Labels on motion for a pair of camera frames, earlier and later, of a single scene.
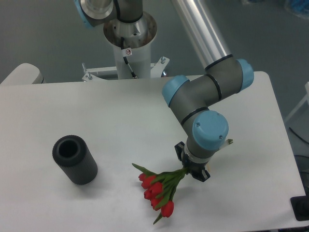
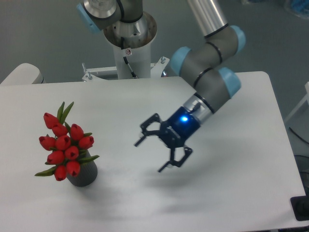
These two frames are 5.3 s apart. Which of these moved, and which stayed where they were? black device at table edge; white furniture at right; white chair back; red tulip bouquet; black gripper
Moved: red tulip bouquet; black gripper
Stayed: white furniture at right; black device at table edge; white chair back
